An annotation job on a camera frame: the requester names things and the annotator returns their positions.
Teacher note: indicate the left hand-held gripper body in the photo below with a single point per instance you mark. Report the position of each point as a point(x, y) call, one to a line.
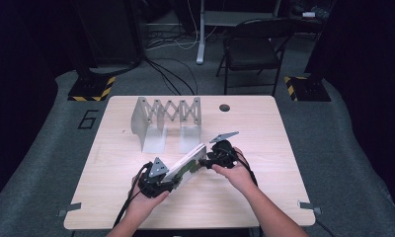
point(152, 182)

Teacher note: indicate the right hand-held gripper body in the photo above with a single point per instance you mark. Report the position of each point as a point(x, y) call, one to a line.
point(223, 154)

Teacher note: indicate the caterpillar picture board book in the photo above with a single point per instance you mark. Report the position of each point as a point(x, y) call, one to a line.
point(185, 164)

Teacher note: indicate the grey expandable metal book rack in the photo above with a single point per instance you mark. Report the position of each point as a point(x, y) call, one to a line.
point(142, 126)

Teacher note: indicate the person's left hand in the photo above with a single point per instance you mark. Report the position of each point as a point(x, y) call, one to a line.
point(144, 204)

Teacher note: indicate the person's right hand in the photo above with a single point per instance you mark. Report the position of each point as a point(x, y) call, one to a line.
point(238, 176)

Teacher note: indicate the dark table grommet hole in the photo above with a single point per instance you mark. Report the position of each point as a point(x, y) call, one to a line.
point(224, 107)

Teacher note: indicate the grey tape strip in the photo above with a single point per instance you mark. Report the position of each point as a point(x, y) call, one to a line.
point(70, 208)
point(309, 206)

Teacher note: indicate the striped black stand base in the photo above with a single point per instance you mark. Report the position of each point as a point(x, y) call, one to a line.
point(309, 89)
point(90, 88)

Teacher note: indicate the black folding chair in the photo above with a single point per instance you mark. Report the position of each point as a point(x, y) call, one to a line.
point(251, 49)

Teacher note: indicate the white desk leg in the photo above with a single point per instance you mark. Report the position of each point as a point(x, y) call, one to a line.
point(201, 33)

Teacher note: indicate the grey desk top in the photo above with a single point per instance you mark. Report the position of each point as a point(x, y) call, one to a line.
point(238, 18)

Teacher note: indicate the dark cabinet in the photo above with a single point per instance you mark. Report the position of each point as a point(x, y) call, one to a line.
point(110, 29)

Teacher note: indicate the small white device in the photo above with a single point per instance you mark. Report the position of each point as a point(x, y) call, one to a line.
point(308, 14)

